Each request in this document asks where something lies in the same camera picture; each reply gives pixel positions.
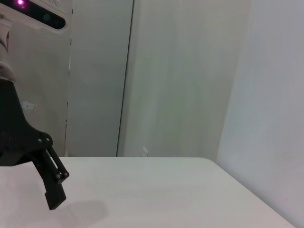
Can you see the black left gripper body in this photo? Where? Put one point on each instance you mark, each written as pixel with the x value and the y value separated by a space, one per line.
pixel 12 133

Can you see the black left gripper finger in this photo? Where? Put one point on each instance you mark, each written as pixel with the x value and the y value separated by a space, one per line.
pixel 53 190

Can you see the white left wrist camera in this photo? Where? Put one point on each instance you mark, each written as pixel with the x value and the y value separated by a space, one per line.
pixel 35 12

